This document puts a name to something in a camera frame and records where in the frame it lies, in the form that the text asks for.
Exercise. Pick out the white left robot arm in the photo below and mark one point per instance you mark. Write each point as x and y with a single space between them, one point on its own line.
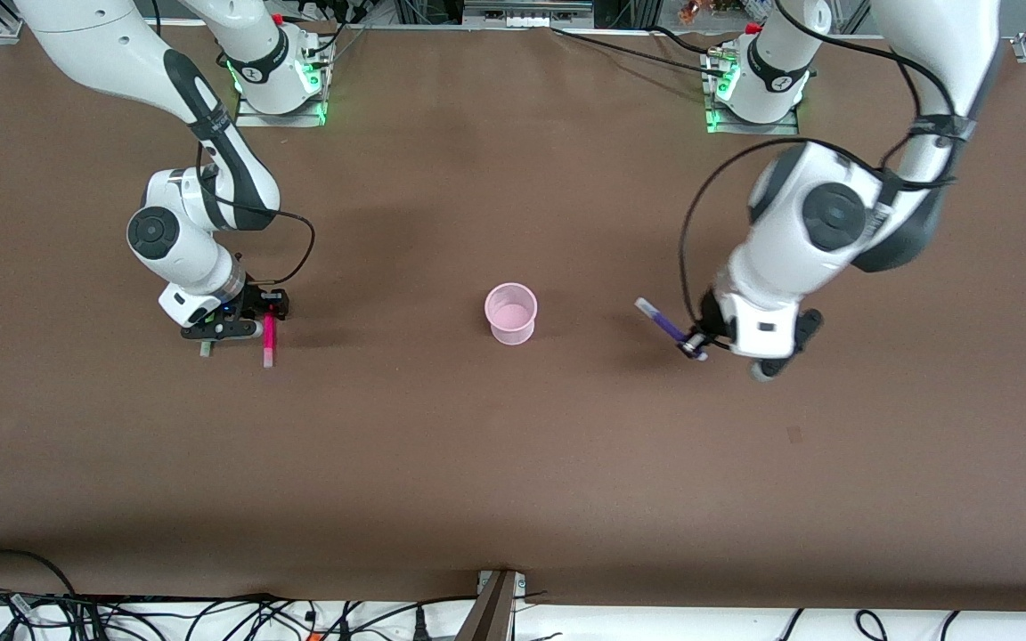
820 223

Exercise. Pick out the pink pen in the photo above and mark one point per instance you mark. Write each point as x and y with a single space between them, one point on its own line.
269 343

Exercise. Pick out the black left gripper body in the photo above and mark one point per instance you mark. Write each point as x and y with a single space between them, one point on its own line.
709 325

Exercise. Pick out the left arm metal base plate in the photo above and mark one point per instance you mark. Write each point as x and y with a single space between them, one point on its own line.
752 128

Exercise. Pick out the grey power strip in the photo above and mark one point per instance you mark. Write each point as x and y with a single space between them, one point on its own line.
526 12

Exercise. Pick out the purple pen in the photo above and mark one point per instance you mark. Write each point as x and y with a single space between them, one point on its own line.
660 319

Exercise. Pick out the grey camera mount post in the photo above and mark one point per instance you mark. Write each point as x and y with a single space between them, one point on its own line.
493 607

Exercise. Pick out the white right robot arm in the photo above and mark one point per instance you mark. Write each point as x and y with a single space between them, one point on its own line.
85 40

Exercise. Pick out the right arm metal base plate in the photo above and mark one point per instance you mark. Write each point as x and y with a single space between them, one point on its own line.
286 118

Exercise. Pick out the pink pen holder cup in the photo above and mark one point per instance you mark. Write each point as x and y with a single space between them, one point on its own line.
511 316

